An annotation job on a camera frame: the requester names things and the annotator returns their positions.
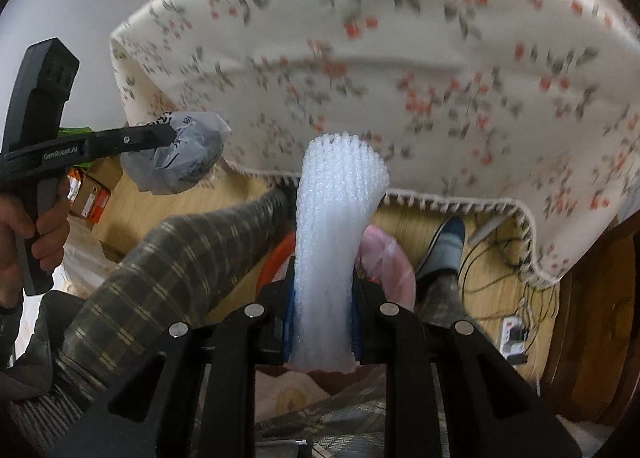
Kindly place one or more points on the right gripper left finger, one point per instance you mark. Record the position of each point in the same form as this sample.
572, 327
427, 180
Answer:
192, 394

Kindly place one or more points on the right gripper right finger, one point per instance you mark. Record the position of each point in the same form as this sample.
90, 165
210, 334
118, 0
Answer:
448, 391

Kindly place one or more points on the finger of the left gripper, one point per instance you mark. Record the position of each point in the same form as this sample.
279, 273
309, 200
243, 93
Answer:
107, 143

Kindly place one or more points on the grey plastic bag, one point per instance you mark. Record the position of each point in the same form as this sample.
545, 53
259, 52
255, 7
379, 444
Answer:
198, 145

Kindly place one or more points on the orange trash bin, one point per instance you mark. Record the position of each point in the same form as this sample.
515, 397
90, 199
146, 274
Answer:
276, 263

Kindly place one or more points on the pink trash bag liner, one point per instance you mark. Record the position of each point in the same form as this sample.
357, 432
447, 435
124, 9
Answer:
381, 259

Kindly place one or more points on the person's left hand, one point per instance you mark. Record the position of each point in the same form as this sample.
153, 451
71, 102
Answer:
53, 229

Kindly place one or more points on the orange white cardboard box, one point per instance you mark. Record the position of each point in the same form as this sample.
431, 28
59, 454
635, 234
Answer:
87, 197

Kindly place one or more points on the white power strip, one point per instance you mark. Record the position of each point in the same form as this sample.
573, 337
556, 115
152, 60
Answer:
512, 340

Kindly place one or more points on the wooden cabinet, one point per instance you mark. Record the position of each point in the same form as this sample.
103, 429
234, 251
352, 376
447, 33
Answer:
592, 369

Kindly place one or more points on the plaid trouser right leg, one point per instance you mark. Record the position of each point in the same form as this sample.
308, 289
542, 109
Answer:
438, 299

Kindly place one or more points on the blue slipper right foot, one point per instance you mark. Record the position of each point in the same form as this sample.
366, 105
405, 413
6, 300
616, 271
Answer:
444, 253

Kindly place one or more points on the floral white tablecloth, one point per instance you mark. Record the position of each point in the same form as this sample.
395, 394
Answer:
527, 108

